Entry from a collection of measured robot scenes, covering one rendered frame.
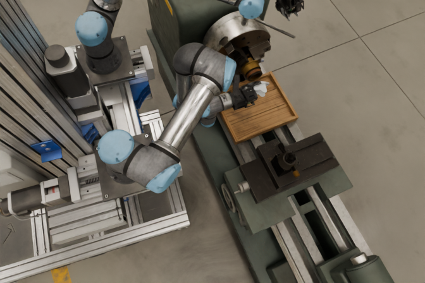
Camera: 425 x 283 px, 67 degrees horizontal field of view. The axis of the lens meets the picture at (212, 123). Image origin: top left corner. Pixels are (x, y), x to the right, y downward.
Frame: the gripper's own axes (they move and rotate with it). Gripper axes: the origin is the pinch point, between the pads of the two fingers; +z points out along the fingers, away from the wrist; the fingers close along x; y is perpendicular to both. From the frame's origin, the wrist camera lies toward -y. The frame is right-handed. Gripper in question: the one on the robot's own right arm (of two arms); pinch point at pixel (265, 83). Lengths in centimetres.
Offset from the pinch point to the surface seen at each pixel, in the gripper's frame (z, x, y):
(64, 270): -136, -111, 28
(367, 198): 81, -107, 67
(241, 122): -12.6, -19.5, 7.1
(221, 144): -19, -54, 4
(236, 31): -7.9, 15.8, -21.2
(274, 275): -25, -42, 78
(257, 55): 1.2, 3.5, -13.4
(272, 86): 12.2, -18.8, -6.0
